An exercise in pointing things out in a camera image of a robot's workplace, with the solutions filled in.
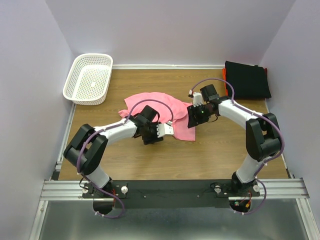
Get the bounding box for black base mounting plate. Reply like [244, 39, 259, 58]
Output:
[82, 179, 260, 212]

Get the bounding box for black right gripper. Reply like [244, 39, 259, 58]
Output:
[186, 103, 214, 129]

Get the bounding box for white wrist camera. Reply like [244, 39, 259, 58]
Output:
[156, 123, 174, 138]
[192, 92, 203, 107]

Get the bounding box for black folded t shirt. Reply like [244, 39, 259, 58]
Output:
[224, 61, 272, 100]

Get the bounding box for white plastic basket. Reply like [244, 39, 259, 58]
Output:
[62, 53, 113, 106]

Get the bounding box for aluminium frame rail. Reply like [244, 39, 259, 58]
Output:
[40, 178, 310, 201]

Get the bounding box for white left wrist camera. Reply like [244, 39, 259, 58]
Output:
[156, 123, 174, 138]

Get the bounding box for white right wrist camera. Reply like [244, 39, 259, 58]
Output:
[192, 92, 203, 107]

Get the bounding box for pink t shirt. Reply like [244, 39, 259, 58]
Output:
[118, 92, 196, 142]

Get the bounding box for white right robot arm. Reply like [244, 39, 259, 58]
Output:
[187, 84, 284, 196]

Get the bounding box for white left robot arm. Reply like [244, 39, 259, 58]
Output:
[63, 105, 164, 198]

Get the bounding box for orange folded t shirt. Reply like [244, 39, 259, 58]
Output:
[222, 68, 228, 95]

